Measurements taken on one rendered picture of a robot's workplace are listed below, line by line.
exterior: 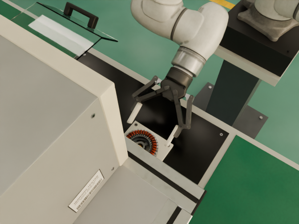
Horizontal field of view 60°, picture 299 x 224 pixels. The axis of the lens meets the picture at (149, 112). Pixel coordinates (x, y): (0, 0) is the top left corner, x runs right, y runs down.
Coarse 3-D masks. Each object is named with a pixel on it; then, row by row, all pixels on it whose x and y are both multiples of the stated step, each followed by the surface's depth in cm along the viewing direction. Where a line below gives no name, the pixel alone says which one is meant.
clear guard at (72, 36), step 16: (16, 16) 69; (32, 16) 69; (48, 16) 69; (64, 16) 69; (32, 32) 66; (48, 32) 66; (64, 32) 66; (80, 32) 66; (96, 32) 68; (64, 48) 63; (80, 48) 63
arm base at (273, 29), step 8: (248, 0) 102; (248, 8) 104; (240, 16) 100; (248, 16) 99; (256, 16) 96; (264, 16) 94; (256, 24) 97; (264, 24) 95; (272, 24) 94; (280, 24) 94; (288, 24) 96; (296, 24) 100; (264, 32) 96; (272, 32) 95; (280, 32) 95; (272, 40) 95
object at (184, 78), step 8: (168, 72) 76; (176, 72) 73; (184, 72) 73; (168, 80) 77; (176, 80) 73; (184, 80) 73; (176, 88) 76; (184, 88) 75; (168, 96) 76; (184, 96) 76
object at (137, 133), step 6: (132, 132) 79; (138, 132) 79; (144, 132) 79; (150, 132) 79; (132, 138) 78; (138, 138) 80; (144, 138) 79; (150, 138) 78; (156, 138) 78; (138, 144) 79; (144, 144) 78; (150, 144) 77; (156, 144) 77; (150, 150) 76; (156, 150) 76
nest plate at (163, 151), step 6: (132, 126) 84; (138, 126) 84; (144, 126) 84; (126, 132) 83; (162, 138) 82; (162, 144) 81; (162, 150) 80; (168, 150) 80; (156, 156) 79; (162, 156) 79
